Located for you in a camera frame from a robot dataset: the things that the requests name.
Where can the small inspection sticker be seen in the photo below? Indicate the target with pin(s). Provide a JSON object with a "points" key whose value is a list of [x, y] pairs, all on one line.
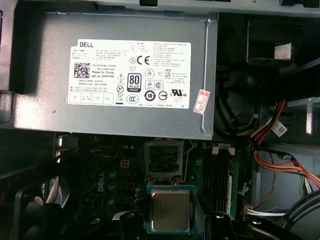
{"points": [[202, 101]]}

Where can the white Dell rating label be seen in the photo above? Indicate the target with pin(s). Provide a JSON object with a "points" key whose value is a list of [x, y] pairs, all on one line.
{"points": [[112, 57]]}

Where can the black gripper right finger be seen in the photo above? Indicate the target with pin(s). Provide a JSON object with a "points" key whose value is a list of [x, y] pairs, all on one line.
{"points": [[217, 227]]}

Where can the silver topped CPU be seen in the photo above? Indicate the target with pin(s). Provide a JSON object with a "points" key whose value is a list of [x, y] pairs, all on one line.
{"points": [[171, 211]]}

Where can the metal socket cover frame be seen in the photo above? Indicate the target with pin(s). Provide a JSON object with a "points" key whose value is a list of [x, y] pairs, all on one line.
{"points": [[181, 160]]}

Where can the white four pin connector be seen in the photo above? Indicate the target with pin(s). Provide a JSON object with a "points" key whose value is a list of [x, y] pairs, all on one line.
{"points": [[125, 164]]}

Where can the black RAM slot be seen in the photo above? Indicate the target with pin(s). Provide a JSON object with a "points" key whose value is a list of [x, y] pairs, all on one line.
{"points": [[207, 172], [215, 175], [224, 175]]}

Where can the green RAM stick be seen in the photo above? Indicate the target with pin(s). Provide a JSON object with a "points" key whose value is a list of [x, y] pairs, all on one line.
{"points": [[233, 175]]}

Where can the black bracket silver sticker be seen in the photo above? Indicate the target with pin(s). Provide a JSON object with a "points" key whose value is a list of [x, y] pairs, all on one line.
{"points": [[260, 37]]}

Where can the black PC case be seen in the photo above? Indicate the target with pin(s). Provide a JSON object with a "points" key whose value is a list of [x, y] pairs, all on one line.
{"points": [[250, 6]]}

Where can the grey power supply box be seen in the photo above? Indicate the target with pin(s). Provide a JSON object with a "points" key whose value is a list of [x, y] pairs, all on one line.
{"points": [[45, 117]]}

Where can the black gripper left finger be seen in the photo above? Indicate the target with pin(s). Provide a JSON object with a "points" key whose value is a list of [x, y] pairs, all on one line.
{"points": [[132, 225]]}

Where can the black case fan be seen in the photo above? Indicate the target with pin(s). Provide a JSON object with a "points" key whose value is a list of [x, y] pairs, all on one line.
{"points": [[35, 215]]}

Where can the green Dell motherboard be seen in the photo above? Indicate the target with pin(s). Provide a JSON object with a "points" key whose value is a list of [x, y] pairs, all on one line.
{"points": [[110, 160]]}

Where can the silver drive bay cage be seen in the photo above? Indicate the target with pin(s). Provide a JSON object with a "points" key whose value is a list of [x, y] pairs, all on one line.
{"points": [[310, 117]]}

